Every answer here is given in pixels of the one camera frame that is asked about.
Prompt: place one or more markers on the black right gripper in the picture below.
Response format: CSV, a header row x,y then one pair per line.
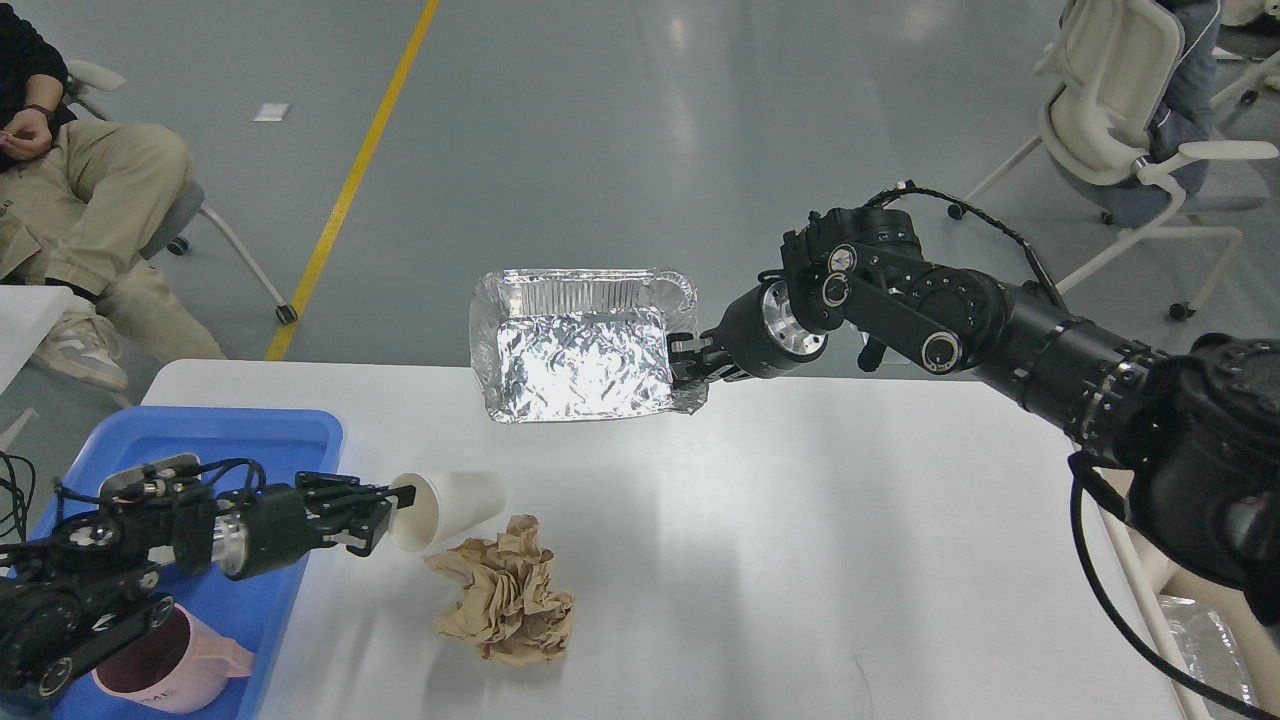
x,y
758,337

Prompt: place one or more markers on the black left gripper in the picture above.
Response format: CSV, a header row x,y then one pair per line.
x,y
259,532

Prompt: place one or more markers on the white paper cup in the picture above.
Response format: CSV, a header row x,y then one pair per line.
x,y
445,503

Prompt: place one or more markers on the aluminium foil tray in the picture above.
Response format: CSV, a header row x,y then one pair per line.
x,y
580,344

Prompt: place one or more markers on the brown paper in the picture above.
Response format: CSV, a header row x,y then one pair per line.
x,y
506,611

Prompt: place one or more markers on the pink mug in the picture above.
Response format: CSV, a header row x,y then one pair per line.
x,y
179,668

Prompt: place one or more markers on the stainless steel rectangular tin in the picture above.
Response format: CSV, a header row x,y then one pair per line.
x,y
150,479

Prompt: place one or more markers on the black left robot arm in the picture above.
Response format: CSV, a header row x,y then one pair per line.
x,y
79,596

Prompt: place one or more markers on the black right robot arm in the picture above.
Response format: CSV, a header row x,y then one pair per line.
x,y
1182,449

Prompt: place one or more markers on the blue plastic tray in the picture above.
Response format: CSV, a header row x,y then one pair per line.
x,y
253,612

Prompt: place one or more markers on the white side table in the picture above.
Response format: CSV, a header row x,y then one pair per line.
x,y
27,315

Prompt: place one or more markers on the seated person in khaki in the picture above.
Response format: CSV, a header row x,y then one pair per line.
x,y
81,198

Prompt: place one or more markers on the beige plastic bin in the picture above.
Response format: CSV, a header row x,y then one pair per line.
x,y
1146,575

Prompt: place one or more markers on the white office chair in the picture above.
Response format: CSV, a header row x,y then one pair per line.
x,y
1114,60

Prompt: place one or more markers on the grey office chair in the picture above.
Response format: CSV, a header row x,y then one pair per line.
x,y
84,76

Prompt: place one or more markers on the seated person in blue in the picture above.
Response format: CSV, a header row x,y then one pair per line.
x,y
1184,115

